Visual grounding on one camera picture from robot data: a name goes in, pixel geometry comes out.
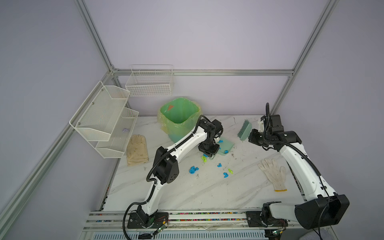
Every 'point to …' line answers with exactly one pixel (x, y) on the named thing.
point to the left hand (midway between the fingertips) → (210, 156)
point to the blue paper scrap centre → (193, 169)
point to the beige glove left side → (137, 150)
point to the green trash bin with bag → (178, 117)
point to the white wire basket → (150, 80)
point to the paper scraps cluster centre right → (225, 174)
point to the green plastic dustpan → (224, 147)
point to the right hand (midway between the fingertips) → (248, 135)
